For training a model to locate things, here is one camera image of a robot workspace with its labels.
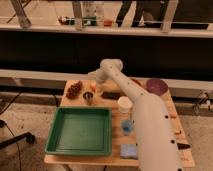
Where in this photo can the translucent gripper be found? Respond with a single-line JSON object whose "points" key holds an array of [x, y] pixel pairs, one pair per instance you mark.
{"points": [[98, 87]]}

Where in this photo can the orange-red apple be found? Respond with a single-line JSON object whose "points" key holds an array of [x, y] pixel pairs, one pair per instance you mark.
{"points": [[93, 86]]}

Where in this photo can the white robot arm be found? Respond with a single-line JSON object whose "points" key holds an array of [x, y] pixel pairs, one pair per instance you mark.
{"points": [[156, 143]]}

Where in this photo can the green plastic tray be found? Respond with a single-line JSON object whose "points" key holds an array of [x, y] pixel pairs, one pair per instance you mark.
{"points": [[80, 131]]}

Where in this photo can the black rectangular block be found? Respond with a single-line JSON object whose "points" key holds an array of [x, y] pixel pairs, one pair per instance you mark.
{"points": [[111, 95]]}

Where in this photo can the small metal cup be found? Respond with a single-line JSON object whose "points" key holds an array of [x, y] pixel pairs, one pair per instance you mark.
{"points": [[88, 98]]}

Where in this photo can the wooden table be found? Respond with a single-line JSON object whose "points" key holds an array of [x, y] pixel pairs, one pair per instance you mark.
{"points": [[118, 137]]}

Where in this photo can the red grape bunch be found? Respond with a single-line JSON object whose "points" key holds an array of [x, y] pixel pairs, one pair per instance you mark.
{"points": [[74, 90]]}

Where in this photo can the white plastic cup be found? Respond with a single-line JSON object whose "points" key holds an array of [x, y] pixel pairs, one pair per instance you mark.
{"points": [[124, 104]]}

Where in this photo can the orange-red bowl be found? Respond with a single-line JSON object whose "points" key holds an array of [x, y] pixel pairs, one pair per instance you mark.
{"points": [[137, 82]]}

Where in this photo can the small blue cup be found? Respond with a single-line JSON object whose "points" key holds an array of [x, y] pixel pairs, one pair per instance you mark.
{"points": [[127, 127]]}

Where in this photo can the purple bowl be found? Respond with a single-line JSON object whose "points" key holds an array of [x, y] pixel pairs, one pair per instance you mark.
{"points": [[156, 86]]}

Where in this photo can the blue sponge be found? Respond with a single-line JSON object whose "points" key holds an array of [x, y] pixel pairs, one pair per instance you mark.
{"points": [[128, 151]]}

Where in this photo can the black knife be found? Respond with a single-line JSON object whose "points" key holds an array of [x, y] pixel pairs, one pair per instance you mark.
{"points": [[183, 146]]}

